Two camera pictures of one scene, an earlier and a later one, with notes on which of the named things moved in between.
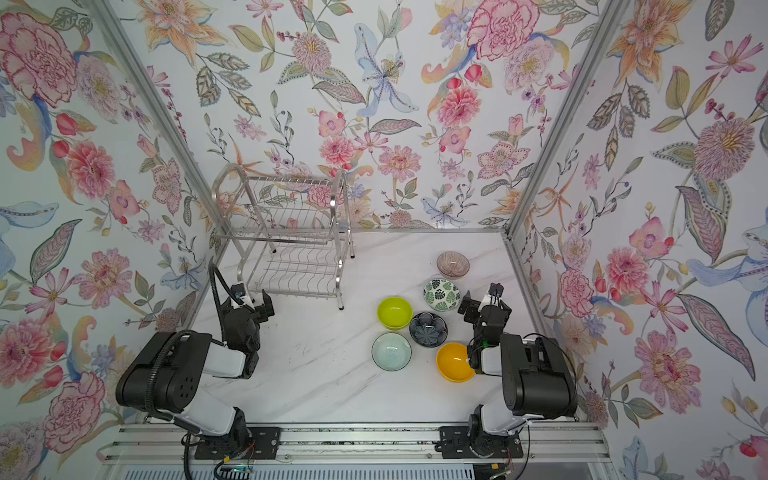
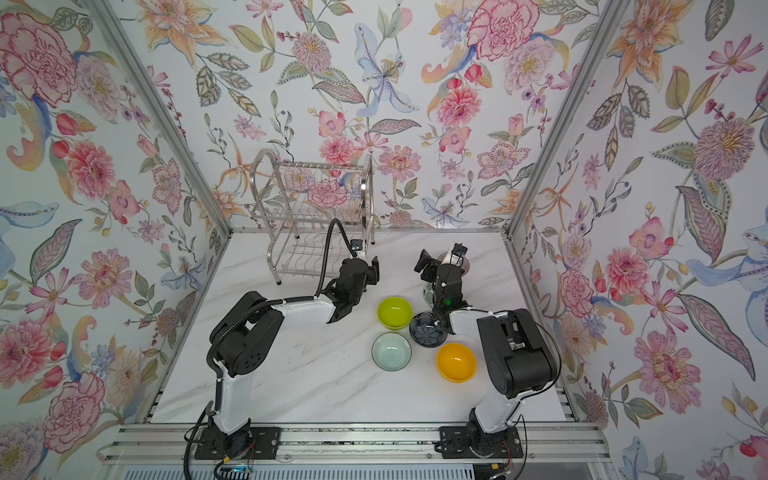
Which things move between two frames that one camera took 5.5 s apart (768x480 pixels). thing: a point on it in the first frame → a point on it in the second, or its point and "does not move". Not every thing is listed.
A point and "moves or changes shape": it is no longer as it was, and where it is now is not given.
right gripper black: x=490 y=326 → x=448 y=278
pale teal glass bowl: x=391 y=351 does not move
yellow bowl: x=453 y=364 does not move
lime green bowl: x=395 y=313 does not move
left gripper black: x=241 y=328 → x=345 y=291
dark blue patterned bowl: x=428 y=329 does not move
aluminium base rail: x=173 y=445 does not move
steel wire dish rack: x=293 y=232 moves or changes shape
